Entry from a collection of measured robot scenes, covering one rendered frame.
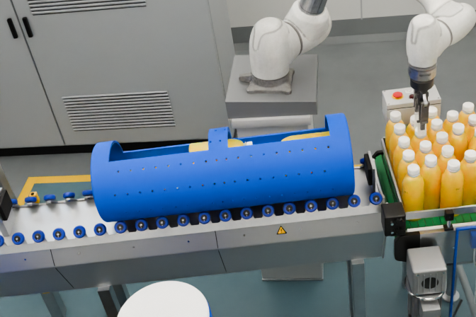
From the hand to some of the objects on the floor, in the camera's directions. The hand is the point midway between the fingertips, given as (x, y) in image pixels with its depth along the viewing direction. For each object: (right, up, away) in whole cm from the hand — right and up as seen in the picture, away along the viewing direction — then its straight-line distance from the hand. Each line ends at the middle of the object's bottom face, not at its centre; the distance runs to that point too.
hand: (420, 124), depth 238 cm
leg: (-9, -100, +62) cm, 117 cm away
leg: (-106, -111, +68) cm, 168 cm away
